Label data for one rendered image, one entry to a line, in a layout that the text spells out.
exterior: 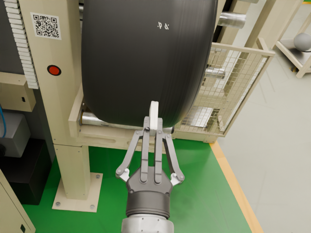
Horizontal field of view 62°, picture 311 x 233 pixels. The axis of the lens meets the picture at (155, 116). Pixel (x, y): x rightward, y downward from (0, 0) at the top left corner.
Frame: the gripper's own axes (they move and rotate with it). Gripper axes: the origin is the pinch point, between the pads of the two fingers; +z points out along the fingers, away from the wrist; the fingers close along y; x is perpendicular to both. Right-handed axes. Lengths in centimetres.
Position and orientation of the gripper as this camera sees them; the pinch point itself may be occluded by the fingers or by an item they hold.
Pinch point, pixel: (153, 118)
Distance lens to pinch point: 54.8
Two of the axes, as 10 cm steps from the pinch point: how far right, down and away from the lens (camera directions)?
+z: 0.4, -8.4, 5.5
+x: -1.5, 5.4, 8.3
